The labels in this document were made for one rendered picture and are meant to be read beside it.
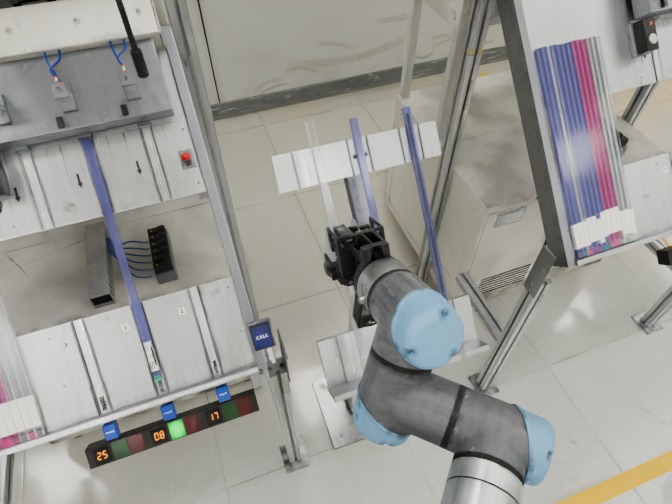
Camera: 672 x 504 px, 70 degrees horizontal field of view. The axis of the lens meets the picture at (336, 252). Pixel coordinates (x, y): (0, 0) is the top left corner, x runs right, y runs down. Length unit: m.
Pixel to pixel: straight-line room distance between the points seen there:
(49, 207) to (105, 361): 0.31
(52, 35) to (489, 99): 1.45
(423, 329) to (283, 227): 1.78
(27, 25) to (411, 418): 0.89
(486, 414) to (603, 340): 1.59
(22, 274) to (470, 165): 1.34
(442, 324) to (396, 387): 0.10
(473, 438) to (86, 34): 0.89
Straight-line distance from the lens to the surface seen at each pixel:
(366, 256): 0.62
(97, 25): 1.03
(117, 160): 1.05
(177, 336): 1.03
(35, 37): 1.05
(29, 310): 1.44
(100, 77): 1.02
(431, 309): 0.51
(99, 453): 1.13
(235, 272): 1.00
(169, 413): 1.06
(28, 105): 1.04
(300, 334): 1.90
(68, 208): 1.05
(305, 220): 2.27
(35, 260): 1.54
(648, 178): 1.47
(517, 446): 0.58
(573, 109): 1.33
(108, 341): 1.05
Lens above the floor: 1.64
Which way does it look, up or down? 50 degrees down
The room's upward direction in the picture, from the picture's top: straight up
